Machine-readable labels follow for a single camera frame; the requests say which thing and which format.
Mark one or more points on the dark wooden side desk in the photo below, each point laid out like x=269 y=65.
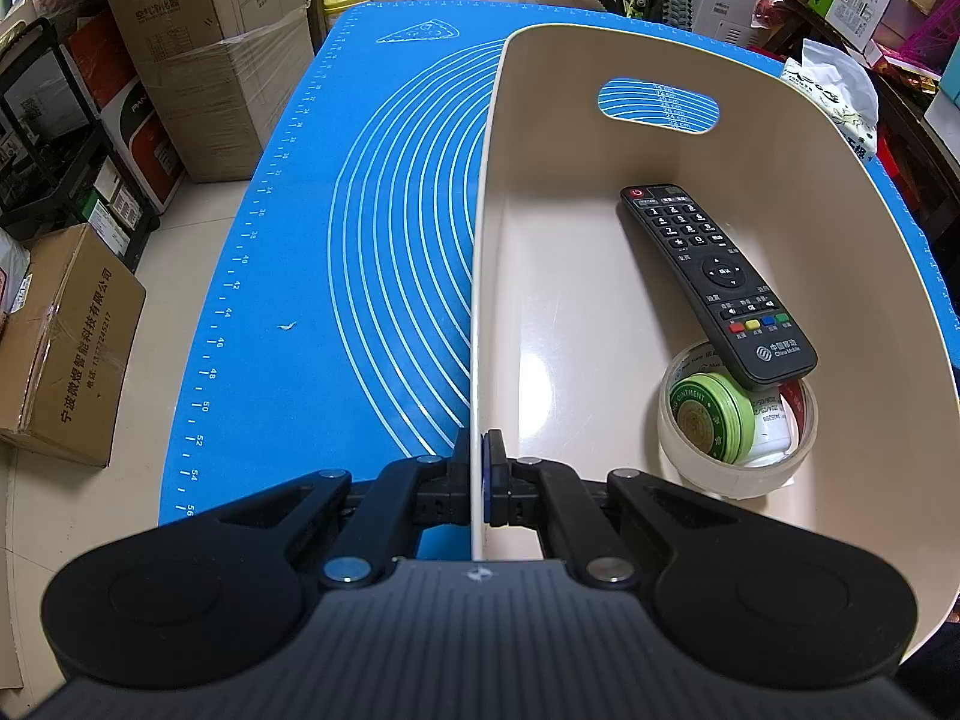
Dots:
x=911 y=135

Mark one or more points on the white pill bottle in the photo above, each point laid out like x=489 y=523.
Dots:
x=772 y=431

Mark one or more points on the red and black appliance box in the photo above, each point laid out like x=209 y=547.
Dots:
x=142 y=150

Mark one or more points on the black metal rack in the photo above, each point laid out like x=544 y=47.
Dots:
x=79 y=105

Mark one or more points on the green round tin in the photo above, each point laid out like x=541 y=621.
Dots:
x=705 y=416

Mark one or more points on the clear tape roll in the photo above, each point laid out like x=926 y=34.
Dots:
x=697 y=469

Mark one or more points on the brown cardboard box black print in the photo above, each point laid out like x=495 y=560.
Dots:
x=67 y=345

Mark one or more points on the blue silicone baking mat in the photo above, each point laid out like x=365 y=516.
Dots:
x=300 y=240

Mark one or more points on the pink mesh basket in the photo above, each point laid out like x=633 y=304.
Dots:
x=934 y=37

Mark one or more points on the large wrapped cardboard box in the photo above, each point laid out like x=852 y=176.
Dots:
x=217 y=52

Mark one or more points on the beige plastic storage bin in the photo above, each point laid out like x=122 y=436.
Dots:
x=570 y=315

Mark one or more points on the black remote control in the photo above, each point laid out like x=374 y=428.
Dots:
x=712 y=270

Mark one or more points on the white plastic bag red print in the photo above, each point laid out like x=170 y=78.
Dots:
x=11 y=270

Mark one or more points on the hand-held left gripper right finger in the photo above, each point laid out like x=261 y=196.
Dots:
x=495 y=480

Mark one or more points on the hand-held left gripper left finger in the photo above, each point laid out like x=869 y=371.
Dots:
x=420 y=491

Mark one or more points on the white tissue pack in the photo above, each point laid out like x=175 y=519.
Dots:
x=832 y=90

